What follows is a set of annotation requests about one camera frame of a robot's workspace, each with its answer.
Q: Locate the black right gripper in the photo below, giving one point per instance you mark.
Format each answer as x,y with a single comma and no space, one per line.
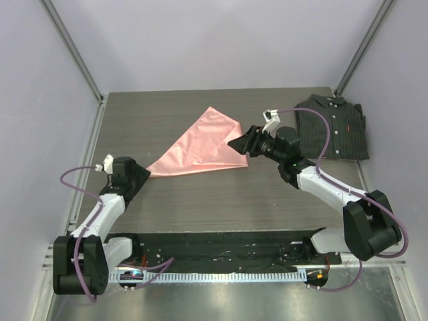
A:
249,142

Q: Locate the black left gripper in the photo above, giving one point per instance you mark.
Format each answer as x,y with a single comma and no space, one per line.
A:
141,175

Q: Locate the pink satin napkin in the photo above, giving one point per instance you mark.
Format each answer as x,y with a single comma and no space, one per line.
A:
202,148

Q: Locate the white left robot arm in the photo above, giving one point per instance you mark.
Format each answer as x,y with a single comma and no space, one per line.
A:
83,259

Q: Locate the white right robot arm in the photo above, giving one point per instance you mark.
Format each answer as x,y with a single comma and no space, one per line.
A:
368,228

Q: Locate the dark striped folded shirt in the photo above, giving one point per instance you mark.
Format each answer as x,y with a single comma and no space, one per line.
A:
347,124

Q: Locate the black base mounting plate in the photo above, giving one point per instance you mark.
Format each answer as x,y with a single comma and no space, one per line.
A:
231,251

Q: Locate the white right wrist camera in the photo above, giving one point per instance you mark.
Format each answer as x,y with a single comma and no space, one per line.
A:
272,119

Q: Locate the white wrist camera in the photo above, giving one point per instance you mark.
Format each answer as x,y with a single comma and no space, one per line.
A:
272,119
106,166

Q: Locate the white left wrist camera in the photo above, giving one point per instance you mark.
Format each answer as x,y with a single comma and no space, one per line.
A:
106,166

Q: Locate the white slotted cable duct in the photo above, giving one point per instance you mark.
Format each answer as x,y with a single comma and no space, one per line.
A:
193,278

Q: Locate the left aluminium frame post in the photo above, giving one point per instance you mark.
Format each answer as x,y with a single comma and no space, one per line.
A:
65,36

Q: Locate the aluminium frame post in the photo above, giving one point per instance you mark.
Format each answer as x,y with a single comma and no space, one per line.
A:
374,27
65,36

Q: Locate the right aluminium frame post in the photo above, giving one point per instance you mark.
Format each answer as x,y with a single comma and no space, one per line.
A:
374,27

